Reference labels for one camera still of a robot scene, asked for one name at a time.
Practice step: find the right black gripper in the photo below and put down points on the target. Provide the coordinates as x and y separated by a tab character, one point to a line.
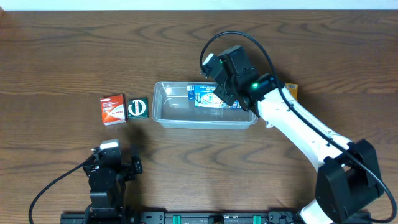
227	93

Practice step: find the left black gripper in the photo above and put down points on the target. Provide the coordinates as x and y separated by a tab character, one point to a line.
130	168

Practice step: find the large blue white box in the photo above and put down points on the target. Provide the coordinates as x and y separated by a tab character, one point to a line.
203	96

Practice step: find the yellow box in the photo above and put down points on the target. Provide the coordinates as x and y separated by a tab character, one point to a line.
293	89

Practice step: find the slim white blue box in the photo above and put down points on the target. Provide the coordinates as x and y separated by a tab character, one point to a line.
269	125

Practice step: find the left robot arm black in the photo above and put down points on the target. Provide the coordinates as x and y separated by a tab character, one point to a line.
108	172

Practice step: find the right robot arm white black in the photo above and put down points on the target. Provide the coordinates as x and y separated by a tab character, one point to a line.
348	173

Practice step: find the clear plastic container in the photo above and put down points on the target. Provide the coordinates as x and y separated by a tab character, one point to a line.
174	106

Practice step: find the dark green small box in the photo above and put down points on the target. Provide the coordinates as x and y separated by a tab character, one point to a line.
137	108

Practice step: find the red orange small box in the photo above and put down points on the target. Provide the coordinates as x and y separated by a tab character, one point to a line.
113	110

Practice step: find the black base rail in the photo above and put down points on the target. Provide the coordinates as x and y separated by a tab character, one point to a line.
273	217

